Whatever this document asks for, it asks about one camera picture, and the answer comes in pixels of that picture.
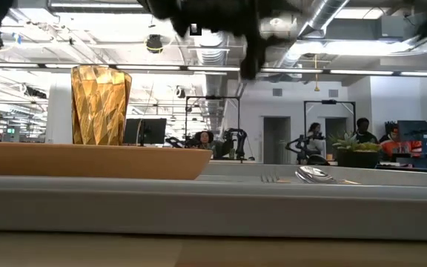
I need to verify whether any blue backed monitor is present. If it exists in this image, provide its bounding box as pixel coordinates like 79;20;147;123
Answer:
396;119;427;155

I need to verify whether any gold faceted cup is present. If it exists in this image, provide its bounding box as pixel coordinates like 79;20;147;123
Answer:
70;65;133;146

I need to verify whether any silver spoon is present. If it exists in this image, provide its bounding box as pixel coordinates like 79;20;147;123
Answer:
294;165;363;185

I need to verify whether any silver ceiling air duct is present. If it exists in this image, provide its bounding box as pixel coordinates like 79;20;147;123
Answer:
272;0;351;70

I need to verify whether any white pillar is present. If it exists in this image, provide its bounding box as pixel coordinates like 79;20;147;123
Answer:
44;71;74;145

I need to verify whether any black computer monitor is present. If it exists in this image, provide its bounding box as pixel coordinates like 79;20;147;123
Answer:
123;118;143;145
141;118;168;146

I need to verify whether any black ceiling mounted device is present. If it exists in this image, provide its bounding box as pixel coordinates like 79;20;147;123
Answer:
145;33;164;54

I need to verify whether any silver fork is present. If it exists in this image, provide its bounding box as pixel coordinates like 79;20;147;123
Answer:
259;171;293;184

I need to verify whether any grey plastic tray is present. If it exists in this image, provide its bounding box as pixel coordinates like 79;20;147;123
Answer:
0;162;427;243

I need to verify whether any orange round plate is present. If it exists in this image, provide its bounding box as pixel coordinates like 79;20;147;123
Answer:
0;141;214;182

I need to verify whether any person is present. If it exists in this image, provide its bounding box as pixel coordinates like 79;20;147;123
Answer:
379;123;424;159
354;117;380;145
193;130;215;151
307;122;326;157

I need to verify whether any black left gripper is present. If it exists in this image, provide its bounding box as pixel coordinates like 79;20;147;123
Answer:
138;0;304;81

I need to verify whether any yellow hanging cord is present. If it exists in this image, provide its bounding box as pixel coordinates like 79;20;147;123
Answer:
312;54;321;93

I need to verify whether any grey door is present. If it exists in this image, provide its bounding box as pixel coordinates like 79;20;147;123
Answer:
262;116;292;165
324;117;348;150

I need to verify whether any succulent plant in black pot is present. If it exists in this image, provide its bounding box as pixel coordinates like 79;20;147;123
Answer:
328;131;383;170

